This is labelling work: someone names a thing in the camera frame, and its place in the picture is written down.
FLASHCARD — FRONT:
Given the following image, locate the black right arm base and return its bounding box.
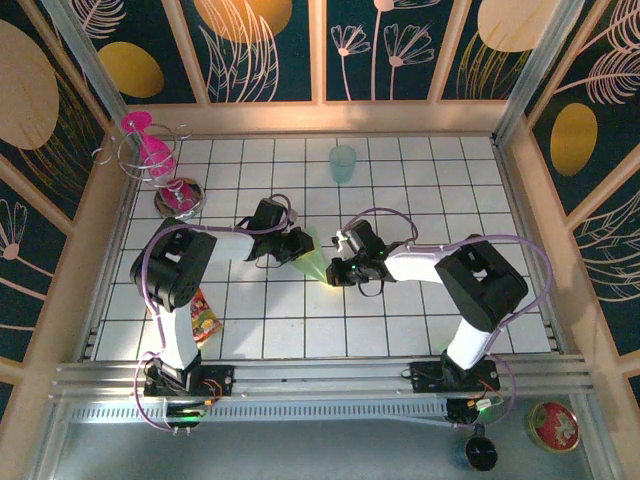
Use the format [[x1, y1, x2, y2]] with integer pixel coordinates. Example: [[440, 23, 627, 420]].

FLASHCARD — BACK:
[[408, 359, 501, 395]]

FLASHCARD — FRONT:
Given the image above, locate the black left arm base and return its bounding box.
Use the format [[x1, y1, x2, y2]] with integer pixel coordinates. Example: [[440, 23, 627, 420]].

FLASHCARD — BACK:
[[142, 362, 237, 399]]

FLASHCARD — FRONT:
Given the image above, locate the teal plastic cup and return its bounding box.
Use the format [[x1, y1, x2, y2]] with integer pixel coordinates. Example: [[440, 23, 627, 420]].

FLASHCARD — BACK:
[[328, 144, 358, 186]]

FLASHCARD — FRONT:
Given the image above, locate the colourful snack packet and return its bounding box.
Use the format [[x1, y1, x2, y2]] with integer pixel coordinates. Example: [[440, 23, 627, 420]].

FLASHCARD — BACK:
[[188, 287, 224, 351]]

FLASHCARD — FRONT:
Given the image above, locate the black round lid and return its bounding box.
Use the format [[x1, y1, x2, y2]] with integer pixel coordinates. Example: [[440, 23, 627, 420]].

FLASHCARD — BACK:
[[463, 433, 500, 473]]

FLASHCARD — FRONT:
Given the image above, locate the red round tin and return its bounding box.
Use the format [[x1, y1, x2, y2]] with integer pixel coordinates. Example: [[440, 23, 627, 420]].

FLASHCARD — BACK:
[[523, 400, 582, 454]]

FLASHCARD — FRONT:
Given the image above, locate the aluminium mounting rail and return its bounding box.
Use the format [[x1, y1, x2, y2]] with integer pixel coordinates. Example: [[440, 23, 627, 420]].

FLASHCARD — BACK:
[[48, 353, 597, 402]]

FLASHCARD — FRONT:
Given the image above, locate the metal wire glass rack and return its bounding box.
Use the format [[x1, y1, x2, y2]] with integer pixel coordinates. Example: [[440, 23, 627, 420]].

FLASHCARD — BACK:
[[91, 122, 208, 222]]

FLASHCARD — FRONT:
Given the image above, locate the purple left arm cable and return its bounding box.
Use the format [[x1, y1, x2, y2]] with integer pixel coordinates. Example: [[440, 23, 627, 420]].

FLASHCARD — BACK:
[[133, 193, 296, 435]]

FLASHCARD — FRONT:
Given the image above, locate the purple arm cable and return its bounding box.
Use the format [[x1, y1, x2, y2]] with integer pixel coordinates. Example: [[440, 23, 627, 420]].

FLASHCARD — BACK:
[[133, 193, 296, 435], [339, 207, 554, 431]]

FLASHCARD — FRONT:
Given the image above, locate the perforated metal cable tray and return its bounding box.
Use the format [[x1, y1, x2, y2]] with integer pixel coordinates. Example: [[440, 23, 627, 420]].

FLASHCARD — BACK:
[[67, 401, 451, 425]]

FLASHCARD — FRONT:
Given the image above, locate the aluminium table side rail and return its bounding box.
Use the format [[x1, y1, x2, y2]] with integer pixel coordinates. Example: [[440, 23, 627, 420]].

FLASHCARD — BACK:
[[492, 139, 571, 354], [74, 169, 144, 362]]

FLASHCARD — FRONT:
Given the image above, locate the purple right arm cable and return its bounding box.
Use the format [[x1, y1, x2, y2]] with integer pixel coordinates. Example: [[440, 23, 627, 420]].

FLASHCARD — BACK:
[[339, 207, 554, 431]]

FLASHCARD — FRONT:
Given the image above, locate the aluminium frame post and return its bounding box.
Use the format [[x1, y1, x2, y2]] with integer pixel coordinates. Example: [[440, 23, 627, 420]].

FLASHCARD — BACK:
[[492, 0, 587, 146], [38, 0, 132, 124]]

